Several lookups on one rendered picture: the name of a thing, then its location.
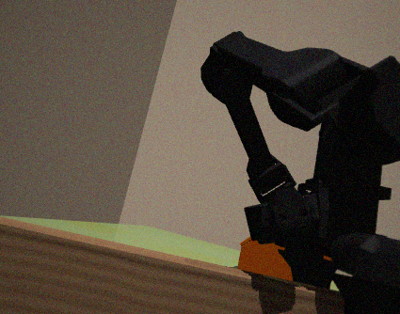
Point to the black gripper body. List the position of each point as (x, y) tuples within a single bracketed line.
[(356, 249)]

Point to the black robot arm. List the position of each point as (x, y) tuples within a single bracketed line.
[(358, 106)]

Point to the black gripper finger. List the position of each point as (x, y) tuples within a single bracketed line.
[(308, 270), (362, 298)]

